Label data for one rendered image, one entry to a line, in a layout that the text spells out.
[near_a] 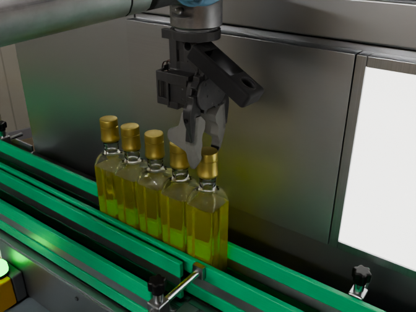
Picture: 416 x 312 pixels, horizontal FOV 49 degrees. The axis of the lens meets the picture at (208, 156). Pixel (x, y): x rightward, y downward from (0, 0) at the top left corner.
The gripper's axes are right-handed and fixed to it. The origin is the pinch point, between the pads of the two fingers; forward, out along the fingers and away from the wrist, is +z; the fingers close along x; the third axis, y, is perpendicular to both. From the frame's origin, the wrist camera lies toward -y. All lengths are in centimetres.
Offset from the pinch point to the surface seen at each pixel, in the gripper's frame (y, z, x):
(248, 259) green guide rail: -6.7, 20.0, -3.1
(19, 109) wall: 267, 91, -131
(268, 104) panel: -4.3, -6.2, -11.9
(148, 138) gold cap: 11.6, -0.6, 1.3
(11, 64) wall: 267, 56, -132
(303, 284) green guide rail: -17.5, 19.9, -2.7
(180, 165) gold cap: 4.8, 2.7, 1.2
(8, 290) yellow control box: 38, 35, 18
